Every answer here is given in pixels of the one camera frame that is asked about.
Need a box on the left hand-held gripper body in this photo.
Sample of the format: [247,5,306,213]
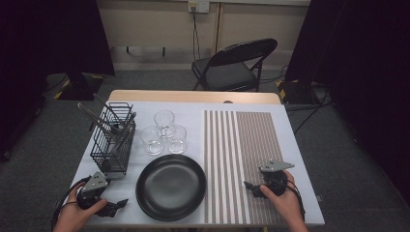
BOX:
[76,171,110,211]

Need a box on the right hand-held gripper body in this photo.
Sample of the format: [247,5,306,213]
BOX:
[258,160,296,197]

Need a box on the black wire cutlery basket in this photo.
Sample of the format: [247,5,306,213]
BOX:
[89,101,137,177]

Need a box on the black round plate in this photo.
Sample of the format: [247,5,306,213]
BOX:
[134,153,208,223]

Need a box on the person's right hand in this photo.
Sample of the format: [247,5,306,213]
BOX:
[259,169,307,225]

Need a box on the person's left hand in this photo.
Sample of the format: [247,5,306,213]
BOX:
[52,182,109,232]

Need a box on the brown white striped placemat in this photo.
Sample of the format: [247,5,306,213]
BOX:
[202,109,289,225]

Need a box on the grey metal cutlery piece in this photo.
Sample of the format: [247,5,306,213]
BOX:
[114,111,137,153]
[76,101,114,136]
[92,93,125,129]

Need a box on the black stand base yellow tape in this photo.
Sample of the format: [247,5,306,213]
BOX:
[52,72,105,102]
[275,78,323,105]

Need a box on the white table cover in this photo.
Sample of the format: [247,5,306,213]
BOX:
[69,101,326,226]

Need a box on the black folding chair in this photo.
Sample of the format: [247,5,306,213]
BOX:
[190,38,278,94]

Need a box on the black curtain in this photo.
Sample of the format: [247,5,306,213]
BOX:
[0,0,116,162]
[284,0,410,207]

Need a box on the left hand-held gripper cable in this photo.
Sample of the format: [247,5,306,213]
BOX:
[50,175,93,232]

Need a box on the hand-held gripper cable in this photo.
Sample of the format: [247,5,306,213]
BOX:
[284,178,307,223]
[50,175,93,232]

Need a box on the right hand-held gripper cable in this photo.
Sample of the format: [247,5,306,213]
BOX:
[284,178,307,223]

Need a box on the black floor cable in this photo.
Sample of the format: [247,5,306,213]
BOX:
[284,90,333,136]

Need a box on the thin vertical wall conduit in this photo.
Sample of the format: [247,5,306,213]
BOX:
[214,3,224,56]

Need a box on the black socket cable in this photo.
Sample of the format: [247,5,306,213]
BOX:
[191,7,201,62]

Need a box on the white wall socket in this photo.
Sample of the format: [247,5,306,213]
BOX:
[188,0,211,14]

